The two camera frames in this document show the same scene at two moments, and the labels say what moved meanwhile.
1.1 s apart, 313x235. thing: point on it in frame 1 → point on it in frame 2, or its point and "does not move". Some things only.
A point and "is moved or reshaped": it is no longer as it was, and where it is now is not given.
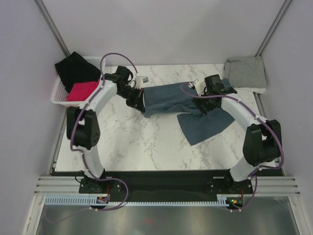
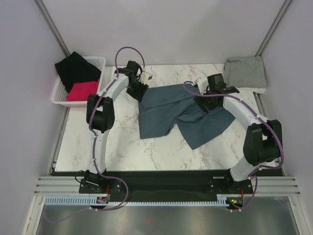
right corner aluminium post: x=274 y=28 does not move
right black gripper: x=199 y=101 does not move
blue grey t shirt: x=161 y=97 is moved or reshaped
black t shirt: x=75 y=68 does not move
